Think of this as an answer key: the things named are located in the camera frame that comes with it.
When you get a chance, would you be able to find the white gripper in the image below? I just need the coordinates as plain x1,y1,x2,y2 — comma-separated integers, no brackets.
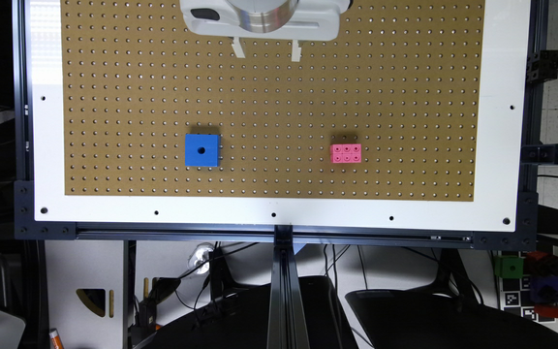
180,0,349,62

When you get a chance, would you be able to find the pink lego block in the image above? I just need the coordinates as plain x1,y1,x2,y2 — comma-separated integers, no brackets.
330,143,361,164

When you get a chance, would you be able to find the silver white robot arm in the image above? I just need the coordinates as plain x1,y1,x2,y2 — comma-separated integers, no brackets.
180,0,352,62

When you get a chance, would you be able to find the purple block on shelf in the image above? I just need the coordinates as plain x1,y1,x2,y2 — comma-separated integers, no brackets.
530,276,558,303

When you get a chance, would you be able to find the red block on shelf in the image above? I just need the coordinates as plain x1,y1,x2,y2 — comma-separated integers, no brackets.
534,303,558,319

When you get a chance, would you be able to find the blue cube with hole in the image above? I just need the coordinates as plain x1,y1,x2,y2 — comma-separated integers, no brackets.
184,134,220,167

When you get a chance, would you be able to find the brown pegboard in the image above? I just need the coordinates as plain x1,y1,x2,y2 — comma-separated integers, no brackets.
61,0,486,202

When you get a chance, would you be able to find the white cabinet panel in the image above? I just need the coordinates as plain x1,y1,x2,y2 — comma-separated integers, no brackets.
45,240,127,349

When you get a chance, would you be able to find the green cube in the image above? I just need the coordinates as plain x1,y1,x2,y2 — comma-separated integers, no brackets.
494,255,524,279

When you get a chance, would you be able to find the black office chair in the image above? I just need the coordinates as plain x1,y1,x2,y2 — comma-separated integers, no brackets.
346,290,558,349

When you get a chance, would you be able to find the black aluminium table frame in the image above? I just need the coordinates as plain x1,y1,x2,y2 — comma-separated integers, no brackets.
11,0,550,349

